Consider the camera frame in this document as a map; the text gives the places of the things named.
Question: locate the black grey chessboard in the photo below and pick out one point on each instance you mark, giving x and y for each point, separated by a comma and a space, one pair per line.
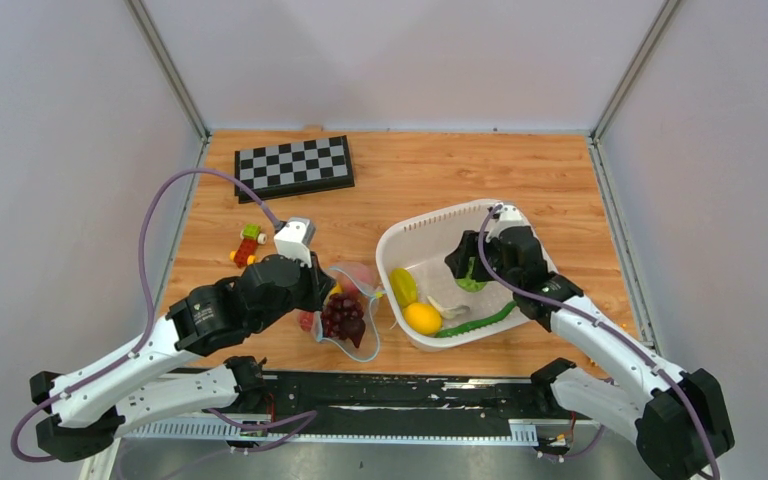
296, 168

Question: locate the yellow green starfruit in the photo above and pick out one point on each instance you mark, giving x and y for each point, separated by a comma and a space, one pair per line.
404, 287

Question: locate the red orange wax apple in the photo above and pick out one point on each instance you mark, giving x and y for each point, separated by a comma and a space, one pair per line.
306, 321

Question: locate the green onion stalk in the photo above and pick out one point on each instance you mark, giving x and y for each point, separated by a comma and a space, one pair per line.
478, 323

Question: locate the white garlic bulb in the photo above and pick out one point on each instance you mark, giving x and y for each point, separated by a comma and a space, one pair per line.
448, 312

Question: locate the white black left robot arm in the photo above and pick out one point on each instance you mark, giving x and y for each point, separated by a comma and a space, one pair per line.
88, 409

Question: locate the dark brown fig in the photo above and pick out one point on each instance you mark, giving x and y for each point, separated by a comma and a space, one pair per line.
353, 329

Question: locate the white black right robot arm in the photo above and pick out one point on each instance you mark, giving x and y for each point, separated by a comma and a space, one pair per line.
677, 419

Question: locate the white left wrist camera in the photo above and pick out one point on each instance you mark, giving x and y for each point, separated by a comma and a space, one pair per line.
294, 238

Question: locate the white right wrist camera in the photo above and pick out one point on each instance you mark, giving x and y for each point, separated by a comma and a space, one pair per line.
507, 215

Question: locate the green custard apple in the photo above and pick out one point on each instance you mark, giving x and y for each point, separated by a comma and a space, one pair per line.
468, 283

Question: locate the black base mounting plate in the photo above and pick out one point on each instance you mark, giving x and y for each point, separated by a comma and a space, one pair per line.
383, 405

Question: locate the clear zip top bag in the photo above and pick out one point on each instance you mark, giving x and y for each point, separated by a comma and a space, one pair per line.
369, 298

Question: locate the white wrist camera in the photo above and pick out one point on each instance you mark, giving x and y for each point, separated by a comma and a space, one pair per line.
294, 238
507, 215

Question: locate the red green toy car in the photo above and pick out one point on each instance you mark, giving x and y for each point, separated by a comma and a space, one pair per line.
252, 236

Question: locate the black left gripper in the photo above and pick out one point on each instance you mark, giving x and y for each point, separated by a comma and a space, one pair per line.
320, 284

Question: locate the purple grape bunch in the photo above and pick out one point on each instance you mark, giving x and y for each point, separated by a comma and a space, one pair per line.
338, 307

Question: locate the pink peach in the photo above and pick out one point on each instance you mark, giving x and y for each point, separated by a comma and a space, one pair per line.
362, 274

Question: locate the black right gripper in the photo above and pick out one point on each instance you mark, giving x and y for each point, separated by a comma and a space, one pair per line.
459, 260

